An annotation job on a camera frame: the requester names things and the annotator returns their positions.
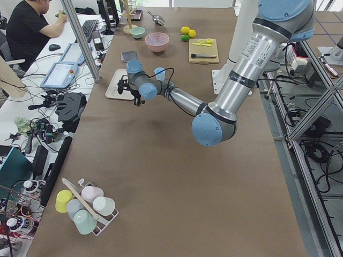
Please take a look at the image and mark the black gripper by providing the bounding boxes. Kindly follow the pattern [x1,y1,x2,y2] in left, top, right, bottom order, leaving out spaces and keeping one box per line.
[117,75,141,107]

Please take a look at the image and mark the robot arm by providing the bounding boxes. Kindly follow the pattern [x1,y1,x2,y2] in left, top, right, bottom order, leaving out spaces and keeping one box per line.
[118,1,316,146]

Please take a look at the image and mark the light blue cup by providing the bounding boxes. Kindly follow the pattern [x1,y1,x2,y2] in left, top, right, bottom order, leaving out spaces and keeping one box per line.
[154,67,166,81]

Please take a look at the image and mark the steel ice scoop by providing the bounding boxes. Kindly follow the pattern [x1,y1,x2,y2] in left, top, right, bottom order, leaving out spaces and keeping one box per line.
[148,11,166,26]

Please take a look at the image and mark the pink cup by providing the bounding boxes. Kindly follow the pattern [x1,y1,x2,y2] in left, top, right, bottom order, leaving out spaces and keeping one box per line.
[81,186,104,203]

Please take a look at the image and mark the white cup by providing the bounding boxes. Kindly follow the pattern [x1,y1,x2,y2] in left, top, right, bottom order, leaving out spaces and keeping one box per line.
[92,196,115,216]

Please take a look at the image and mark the yellow cup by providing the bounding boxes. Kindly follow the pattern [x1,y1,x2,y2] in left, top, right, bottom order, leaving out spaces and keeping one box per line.
[55,190,73,213]

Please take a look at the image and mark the grey cup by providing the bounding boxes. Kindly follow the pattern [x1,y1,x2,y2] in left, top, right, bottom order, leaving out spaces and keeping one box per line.
[66,199,84,221]

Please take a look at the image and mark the mint green cup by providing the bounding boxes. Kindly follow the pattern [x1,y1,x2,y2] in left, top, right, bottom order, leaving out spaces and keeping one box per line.
[73,209,96,235]

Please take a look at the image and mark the cream tray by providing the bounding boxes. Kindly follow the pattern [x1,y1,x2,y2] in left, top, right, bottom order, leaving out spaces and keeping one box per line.
[105,69,137,101]

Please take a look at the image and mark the grey folded cloth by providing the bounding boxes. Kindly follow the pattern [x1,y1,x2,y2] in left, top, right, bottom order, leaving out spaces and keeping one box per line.
[121,51,138,63]

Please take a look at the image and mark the pink bowl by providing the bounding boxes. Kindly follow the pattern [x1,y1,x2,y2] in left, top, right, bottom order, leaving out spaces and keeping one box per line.
[145,32,169,52]

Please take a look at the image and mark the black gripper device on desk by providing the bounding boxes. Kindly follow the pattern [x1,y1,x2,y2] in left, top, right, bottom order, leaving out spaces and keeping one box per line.
[55,93,87,133]

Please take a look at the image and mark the green bowl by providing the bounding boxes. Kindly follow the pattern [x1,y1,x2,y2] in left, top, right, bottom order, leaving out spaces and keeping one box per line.
[130,27,146,39]

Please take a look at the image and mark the steel muddler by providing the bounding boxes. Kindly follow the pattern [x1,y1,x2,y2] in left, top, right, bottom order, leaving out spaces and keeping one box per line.
[191,54,217,58]

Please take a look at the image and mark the wooden mug tree stand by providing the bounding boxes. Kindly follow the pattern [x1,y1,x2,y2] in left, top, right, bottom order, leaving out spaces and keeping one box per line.
[122,0,137,34]

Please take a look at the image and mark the green lime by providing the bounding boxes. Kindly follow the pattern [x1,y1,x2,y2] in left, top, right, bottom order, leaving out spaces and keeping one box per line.
[181,34,189,42]

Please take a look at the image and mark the teach pendant rear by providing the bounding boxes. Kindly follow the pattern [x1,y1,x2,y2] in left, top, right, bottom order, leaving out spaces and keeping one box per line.
[59,43,85,66]

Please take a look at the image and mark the teach pendant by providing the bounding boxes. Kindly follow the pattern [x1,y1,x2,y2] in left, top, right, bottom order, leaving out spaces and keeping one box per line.
[40,62,78,89]
[59,43,85,66]

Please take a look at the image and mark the teach pendant front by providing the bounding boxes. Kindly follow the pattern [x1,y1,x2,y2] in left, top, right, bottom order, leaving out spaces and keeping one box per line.
[40,62,78,89]

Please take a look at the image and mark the wooden cutting board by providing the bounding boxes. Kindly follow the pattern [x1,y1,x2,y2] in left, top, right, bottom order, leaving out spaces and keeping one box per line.
[188,39,219,64]

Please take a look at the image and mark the yellow lemon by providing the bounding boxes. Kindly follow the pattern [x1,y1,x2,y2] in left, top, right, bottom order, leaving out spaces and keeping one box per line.
[180,26,190,35]
[188,29,197,38]

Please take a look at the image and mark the black keyboard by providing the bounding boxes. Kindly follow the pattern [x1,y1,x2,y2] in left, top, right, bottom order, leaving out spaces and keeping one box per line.
[81,20,98,42]

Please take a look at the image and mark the yellow plastic knife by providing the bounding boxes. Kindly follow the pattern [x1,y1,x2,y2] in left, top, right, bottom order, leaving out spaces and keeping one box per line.
[191,42,212,47]

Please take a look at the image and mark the black computer mouse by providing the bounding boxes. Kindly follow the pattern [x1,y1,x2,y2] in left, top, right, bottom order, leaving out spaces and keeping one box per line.
[48,44,61,51]

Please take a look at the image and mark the person in black shirt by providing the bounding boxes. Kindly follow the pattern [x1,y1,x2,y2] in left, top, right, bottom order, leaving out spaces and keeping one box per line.
[6,1,67,71]

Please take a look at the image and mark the aluminium frame post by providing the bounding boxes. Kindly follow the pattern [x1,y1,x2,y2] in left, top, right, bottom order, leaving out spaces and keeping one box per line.
[61,0,100,82]

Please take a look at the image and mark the wooden rack handle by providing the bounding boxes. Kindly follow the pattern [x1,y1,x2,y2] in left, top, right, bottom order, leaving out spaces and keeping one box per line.
[62,178,100,220]

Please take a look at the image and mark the white wire cup rack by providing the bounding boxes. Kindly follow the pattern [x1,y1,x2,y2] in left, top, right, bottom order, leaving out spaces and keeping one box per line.
[73,183,119,236]

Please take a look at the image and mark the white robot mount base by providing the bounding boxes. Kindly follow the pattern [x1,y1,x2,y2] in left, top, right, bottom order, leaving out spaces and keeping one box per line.
[211,0,279,95]

